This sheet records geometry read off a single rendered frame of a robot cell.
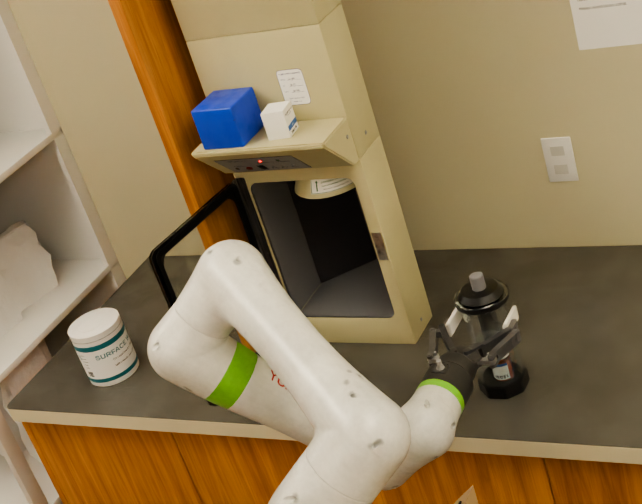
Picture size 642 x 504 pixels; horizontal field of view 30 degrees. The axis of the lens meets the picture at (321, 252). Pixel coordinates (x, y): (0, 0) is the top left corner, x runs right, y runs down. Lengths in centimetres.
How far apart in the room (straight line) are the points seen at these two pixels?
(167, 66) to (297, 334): 85
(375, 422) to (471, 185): 125
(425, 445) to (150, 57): 99
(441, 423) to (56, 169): 179
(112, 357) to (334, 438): 121
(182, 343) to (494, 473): 75
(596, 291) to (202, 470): 100
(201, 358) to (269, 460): 70
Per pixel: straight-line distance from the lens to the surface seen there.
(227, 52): 248
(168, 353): 206
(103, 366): 292
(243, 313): 195
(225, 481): 284
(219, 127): 244
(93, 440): 300
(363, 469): 178
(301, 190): 260
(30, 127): 353
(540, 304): 271
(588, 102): 273
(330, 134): 236
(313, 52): 239
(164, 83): 254
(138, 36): 248
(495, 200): 292
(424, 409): 209
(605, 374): 246
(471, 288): 236
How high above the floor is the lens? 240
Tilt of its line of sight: 27 degrees down
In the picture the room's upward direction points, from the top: 18 degrees counter-clockwise
